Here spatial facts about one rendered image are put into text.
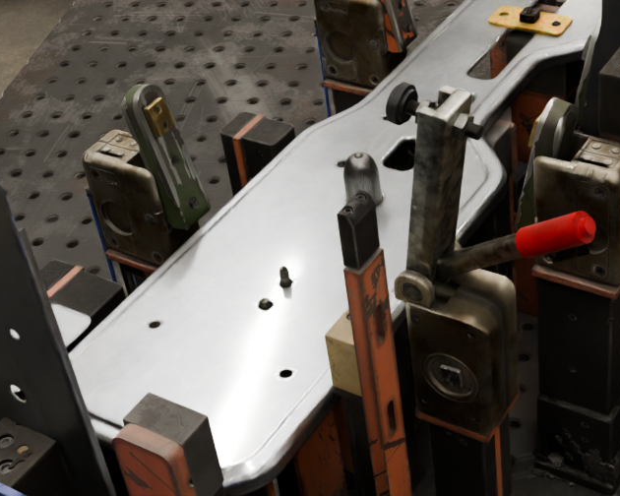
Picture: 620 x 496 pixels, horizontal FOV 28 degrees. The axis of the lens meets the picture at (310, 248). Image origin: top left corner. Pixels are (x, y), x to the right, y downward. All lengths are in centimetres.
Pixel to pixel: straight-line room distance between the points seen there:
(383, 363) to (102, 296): 33
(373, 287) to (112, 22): 141
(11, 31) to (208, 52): 188
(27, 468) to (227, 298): 27
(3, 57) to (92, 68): 168
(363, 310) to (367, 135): 41
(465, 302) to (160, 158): 33
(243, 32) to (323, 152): 88
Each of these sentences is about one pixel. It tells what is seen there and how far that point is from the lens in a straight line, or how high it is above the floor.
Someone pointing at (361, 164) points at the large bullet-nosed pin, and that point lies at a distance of 107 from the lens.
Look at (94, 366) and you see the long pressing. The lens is 99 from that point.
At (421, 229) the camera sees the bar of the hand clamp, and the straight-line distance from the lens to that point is 87.
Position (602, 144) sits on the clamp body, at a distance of 103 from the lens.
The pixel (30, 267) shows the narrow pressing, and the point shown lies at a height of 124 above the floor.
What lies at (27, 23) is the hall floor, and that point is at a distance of 386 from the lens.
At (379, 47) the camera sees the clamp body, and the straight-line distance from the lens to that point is 135.
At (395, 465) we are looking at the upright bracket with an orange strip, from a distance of 92.
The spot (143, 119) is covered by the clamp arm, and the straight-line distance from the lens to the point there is 108.
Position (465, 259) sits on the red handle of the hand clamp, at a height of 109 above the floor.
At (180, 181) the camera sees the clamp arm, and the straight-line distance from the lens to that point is 112.
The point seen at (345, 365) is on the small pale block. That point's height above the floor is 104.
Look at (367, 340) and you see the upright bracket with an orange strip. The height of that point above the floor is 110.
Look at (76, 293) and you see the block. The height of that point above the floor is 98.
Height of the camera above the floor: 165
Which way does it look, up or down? 38 degrees down
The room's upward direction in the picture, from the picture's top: 9 degrees counter-clockwise
